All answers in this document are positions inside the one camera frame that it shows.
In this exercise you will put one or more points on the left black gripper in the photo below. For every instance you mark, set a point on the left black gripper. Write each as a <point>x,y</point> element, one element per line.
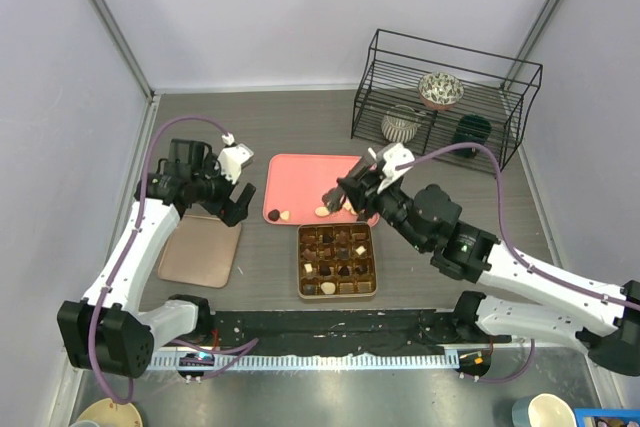
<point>226,209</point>

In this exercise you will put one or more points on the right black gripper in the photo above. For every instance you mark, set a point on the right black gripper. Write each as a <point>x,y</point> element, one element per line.
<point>363,198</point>

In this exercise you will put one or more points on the rose gold tin lid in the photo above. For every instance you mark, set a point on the rose gold tin lid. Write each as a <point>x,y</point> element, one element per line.
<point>200,252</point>

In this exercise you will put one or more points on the gold chocolate box with tray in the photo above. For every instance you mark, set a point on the gold chocolate box with tray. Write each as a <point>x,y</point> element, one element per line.
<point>347,248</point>

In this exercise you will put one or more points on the metal tongs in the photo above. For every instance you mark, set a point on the metal tongs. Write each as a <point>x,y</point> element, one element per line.
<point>334,199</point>

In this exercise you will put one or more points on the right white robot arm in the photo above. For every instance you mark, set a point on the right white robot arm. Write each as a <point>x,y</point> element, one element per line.
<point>598,319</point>

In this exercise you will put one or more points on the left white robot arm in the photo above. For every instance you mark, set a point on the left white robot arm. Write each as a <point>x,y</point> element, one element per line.
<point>106,328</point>

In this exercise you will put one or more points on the dark heart chocolate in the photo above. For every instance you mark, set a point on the dark heart chocolate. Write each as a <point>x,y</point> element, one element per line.
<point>274,215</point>

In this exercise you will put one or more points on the white oval chocolate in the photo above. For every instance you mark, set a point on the white oval chocolate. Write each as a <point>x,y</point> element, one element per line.
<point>321,211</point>

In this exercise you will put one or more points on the dark square chocolate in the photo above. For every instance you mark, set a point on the dark square chocolate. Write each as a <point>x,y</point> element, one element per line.
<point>309,289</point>

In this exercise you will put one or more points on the white teardrop chocolate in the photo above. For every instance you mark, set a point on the white teardrop chocolate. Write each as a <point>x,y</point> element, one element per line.
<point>328,288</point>

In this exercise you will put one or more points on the pink plastic tray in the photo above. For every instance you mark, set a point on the pink plastic tray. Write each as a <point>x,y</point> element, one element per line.
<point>296,183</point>

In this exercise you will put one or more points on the striped ceramic cup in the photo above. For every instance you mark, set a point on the striped ceramic cup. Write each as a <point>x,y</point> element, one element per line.
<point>400,123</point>

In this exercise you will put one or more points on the floral ceramic bowl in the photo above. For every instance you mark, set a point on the floral ceramic bowl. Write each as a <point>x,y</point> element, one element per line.
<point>440,90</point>

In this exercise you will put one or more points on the dark green mug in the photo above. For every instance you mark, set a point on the dark green mug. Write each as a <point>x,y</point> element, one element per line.
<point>472,129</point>

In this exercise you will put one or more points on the beige plate bottom left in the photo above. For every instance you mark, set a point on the beige plate bottom left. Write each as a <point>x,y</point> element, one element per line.
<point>105,412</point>

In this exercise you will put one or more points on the white bowl bottom right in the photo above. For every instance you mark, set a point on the white bowl bottom right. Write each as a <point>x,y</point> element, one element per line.
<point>542,410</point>

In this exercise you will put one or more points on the blue box corner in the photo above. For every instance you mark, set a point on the blue box corner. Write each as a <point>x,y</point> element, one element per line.
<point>607,417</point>

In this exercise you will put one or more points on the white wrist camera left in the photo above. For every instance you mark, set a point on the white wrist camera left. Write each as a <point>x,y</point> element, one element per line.
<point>233,157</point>

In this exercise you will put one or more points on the black wire rack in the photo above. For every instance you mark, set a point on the black wire rack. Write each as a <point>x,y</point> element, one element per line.
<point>499,88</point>

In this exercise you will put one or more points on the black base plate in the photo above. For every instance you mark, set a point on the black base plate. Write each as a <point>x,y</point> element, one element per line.
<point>338,333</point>

